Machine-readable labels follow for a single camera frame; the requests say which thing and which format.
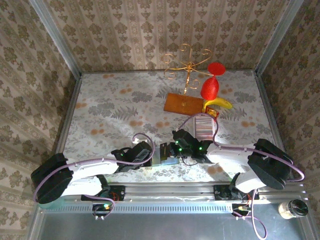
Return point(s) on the floral patterned tablecloth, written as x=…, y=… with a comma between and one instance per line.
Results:
x=112, y=100

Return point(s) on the aluminium frame post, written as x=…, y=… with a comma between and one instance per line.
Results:
x=56, y=37
x=275, y=37

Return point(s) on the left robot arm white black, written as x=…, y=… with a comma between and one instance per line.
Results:
x=92, y=167

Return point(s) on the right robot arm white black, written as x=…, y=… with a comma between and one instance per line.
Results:
x=230, y=155

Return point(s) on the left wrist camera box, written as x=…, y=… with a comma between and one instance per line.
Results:
x=136, y=142

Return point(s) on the white tray of cards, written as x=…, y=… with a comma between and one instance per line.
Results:
x=203, y=127

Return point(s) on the aluminium table edge rail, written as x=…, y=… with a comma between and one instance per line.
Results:
x=69, y=112
x=269, y=112

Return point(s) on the glass jar dark lid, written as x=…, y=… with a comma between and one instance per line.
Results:
x=292, y=210

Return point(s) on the red plastic goblet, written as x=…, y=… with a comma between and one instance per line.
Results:
x=210, y=88

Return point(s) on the yellow banana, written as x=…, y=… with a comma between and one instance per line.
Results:
x=222, y=102

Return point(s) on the translucent green cup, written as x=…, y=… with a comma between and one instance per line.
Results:
x=52, y=204

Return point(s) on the small electronics board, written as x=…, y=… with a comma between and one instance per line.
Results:
x=241, y=208
x=102, y=208

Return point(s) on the red snack packet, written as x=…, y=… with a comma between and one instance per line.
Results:
x=217, y=113

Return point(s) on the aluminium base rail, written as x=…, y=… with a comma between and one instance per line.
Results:
x=170, y=192

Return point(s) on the wooden stand base board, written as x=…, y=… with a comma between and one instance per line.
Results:
x=175, y=105

